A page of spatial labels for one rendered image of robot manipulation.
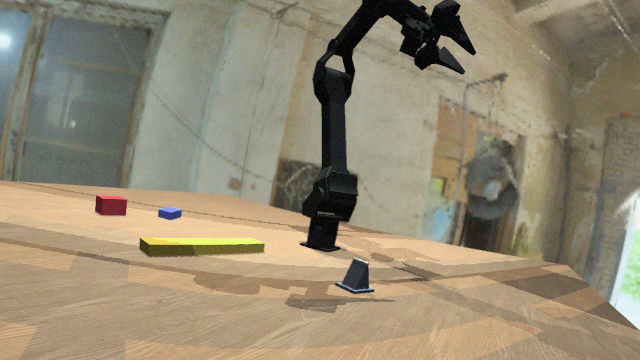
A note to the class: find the red block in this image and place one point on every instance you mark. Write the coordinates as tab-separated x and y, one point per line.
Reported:
111	205

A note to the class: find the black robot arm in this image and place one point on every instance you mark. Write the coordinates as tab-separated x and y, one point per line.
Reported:
335	190

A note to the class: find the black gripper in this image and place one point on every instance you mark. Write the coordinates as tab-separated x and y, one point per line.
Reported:
443	22

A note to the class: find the blue block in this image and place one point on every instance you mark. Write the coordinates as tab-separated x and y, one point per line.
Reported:
170	213

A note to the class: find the yellow bar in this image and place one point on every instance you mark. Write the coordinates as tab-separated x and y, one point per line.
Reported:
205	246

